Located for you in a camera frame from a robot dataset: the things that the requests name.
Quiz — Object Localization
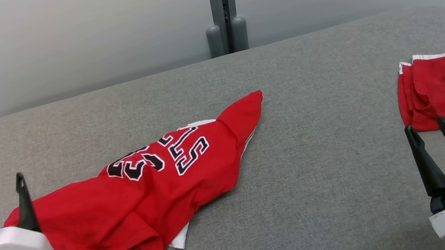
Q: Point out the red jersey with number print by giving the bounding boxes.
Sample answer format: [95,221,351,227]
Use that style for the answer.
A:
[0,89,291,250]

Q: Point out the grey partition post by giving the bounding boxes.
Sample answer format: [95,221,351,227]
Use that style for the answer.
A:
[200,0,252,58]

